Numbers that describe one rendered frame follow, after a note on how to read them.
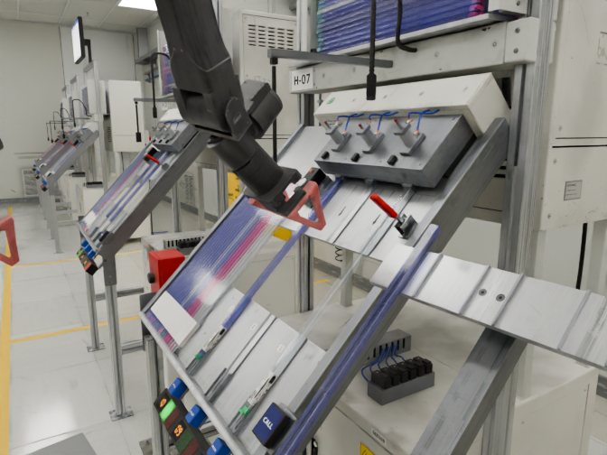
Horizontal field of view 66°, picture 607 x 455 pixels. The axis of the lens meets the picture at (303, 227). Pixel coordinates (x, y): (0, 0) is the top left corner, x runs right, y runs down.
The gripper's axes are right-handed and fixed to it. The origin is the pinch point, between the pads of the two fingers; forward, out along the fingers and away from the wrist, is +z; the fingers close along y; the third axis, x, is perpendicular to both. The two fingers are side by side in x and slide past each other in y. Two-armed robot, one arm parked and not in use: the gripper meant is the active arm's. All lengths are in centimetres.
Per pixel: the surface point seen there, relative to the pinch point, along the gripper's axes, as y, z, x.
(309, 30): 48, -6, -48
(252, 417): -3.2, 13.9, 29.9
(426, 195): -4.2, 14.3, -18.1
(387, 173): 4.1, 10.5, -18.8
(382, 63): 18.5, 1.8, -40.9
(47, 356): 206, 50, 107
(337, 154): 20.5, 8.5, -20.3
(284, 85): 137, 27, -71
